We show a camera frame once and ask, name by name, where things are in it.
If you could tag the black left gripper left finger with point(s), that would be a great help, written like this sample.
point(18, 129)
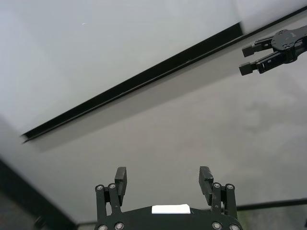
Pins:
point(112, 198)

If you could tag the black wall rail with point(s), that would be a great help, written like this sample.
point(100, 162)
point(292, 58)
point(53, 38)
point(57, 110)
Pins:
point(134, 82)

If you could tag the black baseboard strip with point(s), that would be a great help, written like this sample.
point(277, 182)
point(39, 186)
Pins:
point(275, 204)

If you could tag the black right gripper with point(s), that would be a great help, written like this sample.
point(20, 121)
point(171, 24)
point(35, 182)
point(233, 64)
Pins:
point(292, 43)

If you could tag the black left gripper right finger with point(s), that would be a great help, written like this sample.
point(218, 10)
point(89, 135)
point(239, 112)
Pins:
point(220, 198)

